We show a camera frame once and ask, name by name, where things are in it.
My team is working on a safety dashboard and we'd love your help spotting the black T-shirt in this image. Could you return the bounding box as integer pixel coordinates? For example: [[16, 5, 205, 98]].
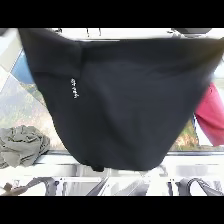
[[17, 28, 224, 173]]

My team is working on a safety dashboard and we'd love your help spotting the grey-green garment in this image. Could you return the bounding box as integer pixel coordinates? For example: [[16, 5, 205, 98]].
[[0, 124, 51, 169]]

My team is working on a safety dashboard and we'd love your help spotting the red garment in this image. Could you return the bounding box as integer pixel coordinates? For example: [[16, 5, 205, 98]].
[[194, 82, 224, 147]]

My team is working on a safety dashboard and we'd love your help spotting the silver frame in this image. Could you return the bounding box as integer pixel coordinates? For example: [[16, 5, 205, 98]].
[[0, 150, 224, 197]]

